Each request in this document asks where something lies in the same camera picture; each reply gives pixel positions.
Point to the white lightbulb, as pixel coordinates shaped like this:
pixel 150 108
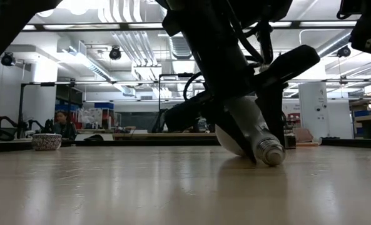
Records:
pixel 251 125

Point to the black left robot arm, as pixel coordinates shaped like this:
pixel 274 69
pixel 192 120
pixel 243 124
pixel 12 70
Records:
pixel 10 28

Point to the black ceiling-hung camera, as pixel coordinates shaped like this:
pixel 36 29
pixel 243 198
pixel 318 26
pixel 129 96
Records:
pixel 343 52
pixel 115 53
pixel 7 59

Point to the white pillar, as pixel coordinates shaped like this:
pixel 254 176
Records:
pixel 313 103

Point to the blue storage bin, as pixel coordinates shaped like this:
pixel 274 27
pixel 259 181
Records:
pixel 104 105

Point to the person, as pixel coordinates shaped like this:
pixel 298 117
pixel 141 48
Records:
pixel 64 128

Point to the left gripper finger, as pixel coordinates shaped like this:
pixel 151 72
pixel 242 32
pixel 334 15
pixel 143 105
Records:
pixel 188 112
pixel 285 68

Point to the wooden workbench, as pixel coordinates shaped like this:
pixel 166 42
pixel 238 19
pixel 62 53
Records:
pixel 369 118

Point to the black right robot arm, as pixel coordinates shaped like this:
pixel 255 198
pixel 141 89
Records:
pixel 369 34

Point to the black background robot arm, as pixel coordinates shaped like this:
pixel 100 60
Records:
pixel 46 126
pixel 2 134

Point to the black aluminium table frame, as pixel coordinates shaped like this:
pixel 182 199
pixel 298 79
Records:
pixel 141 143

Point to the small patterned bowl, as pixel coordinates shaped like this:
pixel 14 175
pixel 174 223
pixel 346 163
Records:
pixel 46 142

